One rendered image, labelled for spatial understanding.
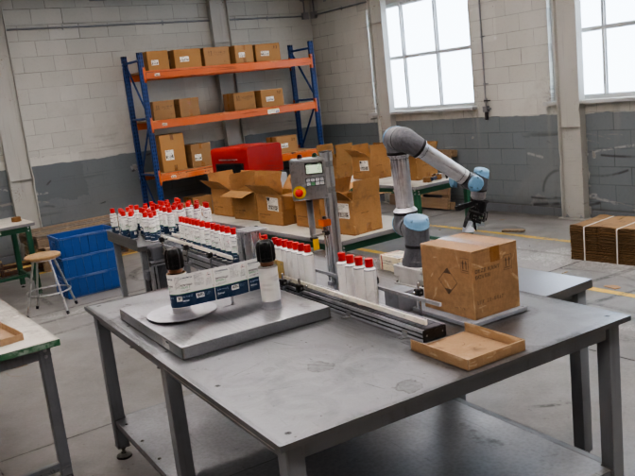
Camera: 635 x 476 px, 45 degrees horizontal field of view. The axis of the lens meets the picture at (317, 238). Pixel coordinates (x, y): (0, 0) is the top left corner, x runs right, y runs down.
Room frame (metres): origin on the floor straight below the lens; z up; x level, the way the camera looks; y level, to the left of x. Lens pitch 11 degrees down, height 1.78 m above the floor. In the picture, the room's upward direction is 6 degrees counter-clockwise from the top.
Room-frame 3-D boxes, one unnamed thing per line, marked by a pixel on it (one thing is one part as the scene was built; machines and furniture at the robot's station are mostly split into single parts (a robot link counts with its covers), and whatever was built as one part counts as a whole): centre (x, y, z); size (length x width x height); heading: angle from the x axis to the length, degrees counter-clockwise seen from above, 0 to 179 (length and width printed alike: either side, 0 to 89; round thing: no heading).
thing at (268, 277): (3.18, 0.23, 1.03); 0.09 x 0.09 x 0.30
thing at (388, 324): (3.39, 0.02, 0.85); 1.65 x 0.11 x 0.05; 30
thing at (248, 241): (3.71, 0.32, 1.01); 0.14 x 0.13 x 0.26; 30
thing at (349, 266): (3.12, -0.13, 0.98); 0.05 x 0.05 x 0.20
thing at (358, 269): (3.07, -0.16, 0.98); 0.05 x 0.05 x 0.20
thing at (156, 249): (5.01, 1.10, 0.71); 0.15 x 0.12 x 0.34; 120
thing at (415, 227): (3.51, -0.47, 1.09); 0.13 x 0.12 x 0.14; 12
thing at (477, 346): (2.53, -0.48, 0.85); 0.30 x 0.26 x 0.04; 30
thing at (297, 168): (3.52, 0.00, 1.38); 0.17 x 0.10 x 0.19; 85
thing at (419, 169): (7.73, -1.06, 0.97); 0.43 x 0.42 x 0.37; 121
